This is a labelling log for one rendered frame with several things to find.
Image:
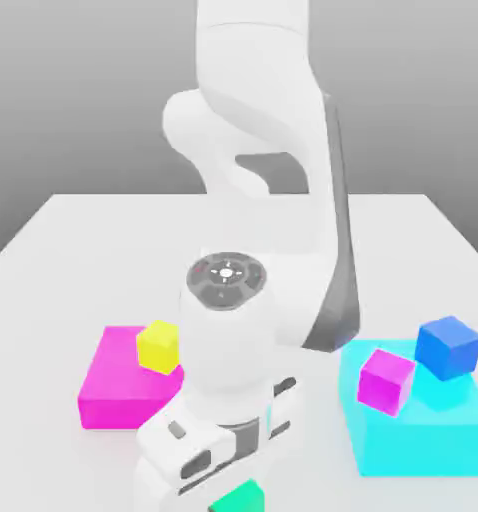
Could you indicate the small yellow cube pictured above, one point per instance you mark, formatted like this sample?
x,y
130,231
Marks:
x,y
158,347

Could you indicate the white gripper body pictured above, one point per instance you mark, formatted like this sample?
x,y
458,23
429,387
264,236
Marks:
x,y
159,494

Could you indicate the small blue cube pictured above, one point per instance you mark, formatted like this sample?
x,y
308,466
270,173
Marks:
x,y
447,346

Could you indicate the large magenta box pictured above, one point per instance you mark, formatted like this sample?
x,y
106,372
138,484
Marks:
x,y
115,380

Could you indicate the small green cube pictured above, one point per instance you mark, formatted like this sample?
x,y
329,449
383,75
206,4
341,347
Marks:
x,y
239,499

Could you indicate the large cyan box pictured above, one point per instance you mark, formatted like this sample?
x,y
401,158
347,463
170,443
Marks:
x,y
423,436

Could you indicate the small magenta cube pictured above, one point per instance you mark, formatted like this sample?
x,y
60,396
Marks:
x,y
383,382

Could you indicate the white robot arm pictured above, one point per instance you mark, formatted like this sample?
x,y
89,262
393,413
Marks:
x,y
255,120

